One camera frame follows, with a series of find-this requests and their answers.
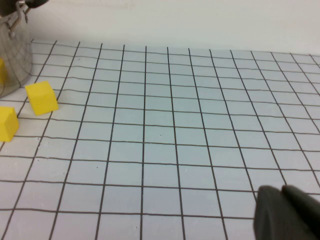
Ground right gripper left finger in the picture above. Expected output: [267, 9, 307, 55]
[253, 185, 301, 240]

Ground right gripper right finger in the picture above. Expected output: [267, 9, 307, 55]
[281, 184, 320, 240]

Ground white black grid tablecloth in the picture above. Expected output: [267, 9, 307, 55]
[0, 39, 320, 240]

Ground yellow foam cube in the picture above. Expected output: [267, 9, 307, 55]
[24, 80, 60, 116]
[0, 106, 20, 143]

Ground stainless steel pot black handles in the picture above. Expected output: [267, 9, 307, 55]
[0, 0, 48, 99]

